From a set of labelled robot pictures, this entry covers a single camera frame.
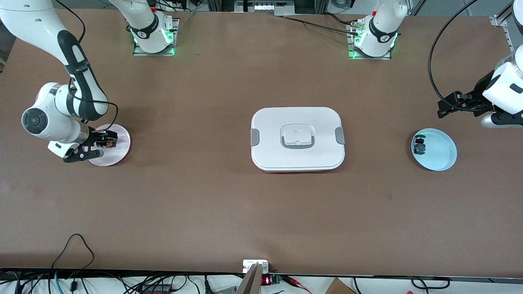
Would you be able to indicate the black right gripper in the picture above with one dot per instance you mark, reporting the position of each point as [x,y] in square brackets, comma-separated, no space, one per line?
[96,137]

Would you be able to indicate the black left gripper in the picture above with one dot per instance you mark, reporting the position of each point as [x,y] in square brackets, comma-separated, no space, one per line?
[477,96]

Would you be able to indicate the orange push button switch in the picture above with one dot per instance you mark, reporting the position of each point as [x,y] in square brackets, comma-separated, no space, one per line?
[109,141]

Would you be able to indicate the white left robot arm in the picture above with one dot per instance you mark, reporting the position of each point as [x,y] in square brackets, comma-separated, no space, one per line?
[382,32]

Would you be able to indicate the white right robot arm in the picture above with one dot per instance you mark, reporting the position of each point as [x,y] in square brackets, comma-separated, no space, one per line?
[41,122]

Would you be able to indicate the white lunch box grey clips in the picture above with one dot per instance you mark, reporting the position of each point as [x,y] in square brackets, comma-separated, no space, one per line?
[298,122]

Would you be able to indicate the white lit control box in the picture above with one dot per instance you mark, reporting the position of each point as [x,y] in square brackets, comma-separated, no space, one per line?
[265,7]

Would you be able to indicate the brown cardboard box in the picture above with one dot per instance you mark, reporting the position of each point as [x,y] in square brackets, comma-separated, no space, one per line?
[339,288]

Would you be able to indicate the pink round plate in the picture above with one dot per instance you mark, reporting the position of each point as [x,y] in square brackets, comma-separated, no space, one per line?
[118,155]

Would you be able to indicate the light blue round plate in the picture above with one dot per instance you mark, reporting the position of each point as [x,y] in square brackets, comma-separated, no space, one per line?
[441,151]

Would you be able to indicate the aluminium profile bar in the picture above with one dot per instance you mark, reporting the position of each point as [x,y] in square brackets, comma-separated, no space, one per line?
[251,283]

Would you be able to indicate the red digit display module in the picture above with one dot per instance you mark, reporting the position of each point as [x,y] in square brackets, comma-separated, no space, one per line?
[266,281]

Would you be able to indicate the green terminal board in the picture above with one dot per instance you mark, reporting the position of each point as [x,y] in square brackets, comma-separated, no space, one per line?
[277,279]

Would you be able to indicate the red clip test leads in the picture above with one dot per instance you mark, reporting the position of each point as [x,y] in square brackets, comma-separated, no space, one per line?
[298,283]

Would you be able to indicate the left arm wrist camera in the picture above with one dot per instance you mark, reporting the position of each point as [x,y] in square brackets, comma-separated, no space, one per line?
[504,120]

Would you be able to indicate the blue green push button switch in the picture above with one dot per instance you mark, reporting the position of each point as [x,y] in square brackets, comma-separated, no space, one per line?
[419,147]

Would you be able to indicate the aluminium frame extrusion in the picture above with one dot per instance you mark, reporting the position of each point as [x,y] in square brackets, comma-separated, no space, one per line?
[500,19]

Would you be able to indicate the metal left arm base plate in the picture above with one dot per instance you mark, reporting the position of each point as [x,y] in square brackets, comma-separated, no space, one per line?
[350,43]

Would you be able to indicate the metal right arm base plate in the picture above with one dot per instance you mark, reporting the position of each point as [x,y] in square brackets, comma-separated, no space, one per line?
[175,36]

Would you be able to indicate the white mounting bracket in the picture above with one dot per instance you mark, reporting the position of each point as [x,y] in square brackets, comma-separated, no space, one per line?
[249,265]

